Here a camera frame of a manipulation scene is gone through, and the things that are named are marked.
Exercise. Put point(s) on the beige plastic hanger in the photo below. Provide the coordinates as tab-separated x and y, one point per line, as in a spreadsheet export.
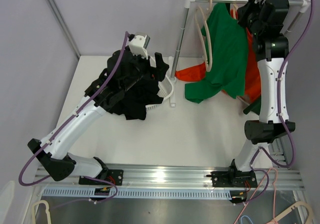
204	35

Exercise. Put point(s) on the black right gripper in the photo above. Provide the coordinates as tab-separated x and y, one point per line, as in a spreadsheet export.
250	5

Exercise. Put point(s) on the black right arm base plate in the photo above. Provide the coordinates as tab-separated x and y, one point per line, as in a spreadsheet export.
225	179

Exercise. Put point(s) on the white perforated plastic basket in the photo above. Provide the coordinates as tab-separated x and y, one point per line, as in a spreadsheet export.
166	89

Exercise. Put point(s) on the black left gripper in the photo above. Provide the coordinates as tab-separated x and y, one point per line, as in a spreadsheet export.
152	72

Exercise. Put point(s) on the aluminium mounting rail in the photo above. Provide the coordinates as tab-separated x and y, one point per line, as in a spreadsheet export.
191	177

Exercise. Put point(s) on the black t shirt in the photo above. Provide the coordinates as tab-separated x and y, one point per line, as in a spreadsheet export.
133	105

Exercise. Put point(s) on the orange t shirt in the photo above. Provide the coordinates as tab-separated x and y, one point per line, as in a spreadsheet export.
251	68

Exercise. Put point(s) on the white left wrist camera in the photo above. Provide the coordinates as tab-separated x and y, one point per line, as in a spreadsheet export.
138	45

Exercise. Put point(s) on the white metal clothes rack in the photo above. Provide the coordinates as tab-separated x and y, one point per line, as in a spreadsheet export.
303	4

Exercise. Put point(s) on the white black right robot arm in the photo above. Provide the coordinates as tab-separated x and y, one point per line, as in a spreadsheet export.
264	20

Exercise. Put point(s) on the pink hanger bottom right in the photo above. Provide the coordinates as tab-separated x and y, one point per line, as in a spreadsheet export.
253	197

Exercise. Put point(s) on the blue hanger bottom right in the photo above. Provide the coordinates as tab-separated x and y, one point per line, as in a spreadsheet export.
245	219

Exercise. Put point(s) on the dark green t shirt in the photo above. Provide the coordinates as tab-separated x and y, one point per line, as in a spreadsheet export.
254	107

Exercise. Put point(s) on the white slotted cable duct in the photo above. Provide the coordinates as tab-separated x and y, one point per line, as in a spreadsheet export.
137	193

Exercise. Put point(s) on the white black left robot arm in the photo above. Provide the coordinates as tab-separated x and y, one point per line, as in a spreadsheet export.
125	87

